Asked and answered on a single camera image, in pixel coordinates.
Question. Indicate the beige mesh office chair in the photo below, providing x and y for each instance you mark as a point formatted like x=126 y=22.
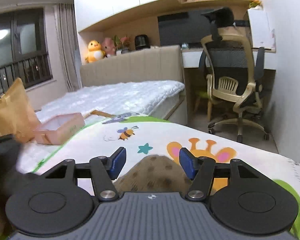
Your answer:
x=242 y=87

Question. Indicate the brown dotted knit garment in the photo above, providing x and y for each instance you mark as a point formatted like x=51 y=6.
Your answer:
x=154 y=174

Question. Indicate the pink cardboard gift box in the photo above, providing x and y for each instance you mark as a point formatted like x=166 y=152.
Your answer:
x=59 y=129

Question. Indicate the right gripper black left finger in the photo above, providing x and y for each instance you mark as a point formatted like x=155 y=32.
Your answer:
x=104 y=170

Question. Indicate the dark framed window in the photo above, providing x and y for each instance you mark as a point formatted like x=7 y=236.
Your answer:
x=23 y=50

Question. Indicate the grey curtain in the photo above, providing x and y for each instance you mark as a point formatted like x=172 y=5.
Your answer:
x=68 y=44

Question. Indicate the pink plush toy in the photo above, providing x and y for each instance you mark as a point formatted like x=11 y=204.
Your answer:
x=108 y=47

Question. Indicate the brown paper bag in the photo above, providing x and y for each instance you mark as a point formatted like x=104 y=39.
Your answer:
x=17 y=116

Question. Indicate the yellow duck plush toy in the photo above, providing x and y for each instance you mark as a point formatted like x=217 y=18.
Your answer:
x=95 y=52

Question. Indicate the dark computer monitor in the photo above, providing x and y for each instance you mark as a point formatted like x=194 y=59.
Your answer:
x=185 y=27

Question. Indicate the cartoon animal print blanket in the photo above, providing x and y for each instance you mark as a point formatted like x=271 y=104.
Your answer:
x=144 y=136

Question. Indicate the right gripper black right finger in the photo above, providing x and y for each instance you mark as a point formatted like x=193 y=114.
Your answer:
x=200 y=171

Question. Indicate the black round appliance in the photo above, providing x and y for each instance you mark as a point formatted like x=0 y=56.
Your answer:
x=141 y=42

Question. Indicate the beige padded headboard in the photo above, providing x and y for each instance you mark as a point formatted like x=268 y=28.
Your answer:
x=162 y=63

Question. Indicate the potted plant with pink flowers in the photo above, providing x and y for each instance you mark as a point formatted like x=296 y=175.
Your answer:
x=121 y=44

